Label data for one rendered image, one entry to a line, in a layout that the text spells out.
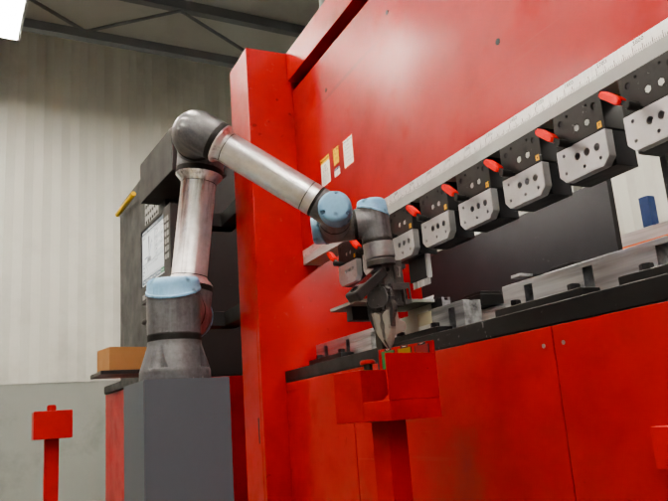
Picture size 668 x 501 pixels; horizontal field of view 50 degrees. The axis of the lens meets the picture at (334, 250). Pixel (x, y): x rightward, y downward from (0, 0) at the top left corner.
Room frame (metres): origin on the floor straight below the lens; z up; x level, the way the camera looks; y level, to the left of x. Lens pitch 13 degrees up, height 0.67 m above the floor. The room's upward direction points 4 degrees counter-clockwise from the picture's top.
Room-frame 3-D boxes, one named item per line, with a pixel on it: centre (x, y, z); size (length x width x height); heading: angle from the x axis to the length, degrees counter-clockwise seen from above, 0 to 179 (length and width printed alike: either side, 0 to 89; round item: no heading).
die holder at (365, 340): (2.71, -0.03, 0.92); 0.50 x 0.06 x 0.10; 25
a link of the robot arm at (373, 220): (1.70, -0.10, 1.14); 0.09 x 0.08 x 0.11; 92
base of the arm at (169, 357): (1.55, 0.36, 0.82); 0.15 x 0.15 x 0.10
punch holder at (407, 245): (2.23, -0.25, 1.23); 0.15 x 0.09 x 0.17; 25
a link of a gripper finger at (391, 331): (1.70, -0.13, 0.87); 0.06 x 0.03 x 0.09; 128
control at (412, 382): (1.76, -0.10, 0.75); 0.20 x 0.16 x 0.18; 38
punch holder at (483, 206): (1.87, -0.42, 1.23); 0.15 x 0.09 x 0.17; 25
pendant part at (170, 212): (3.06, 0.73, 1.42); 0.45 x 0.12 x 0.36; 31
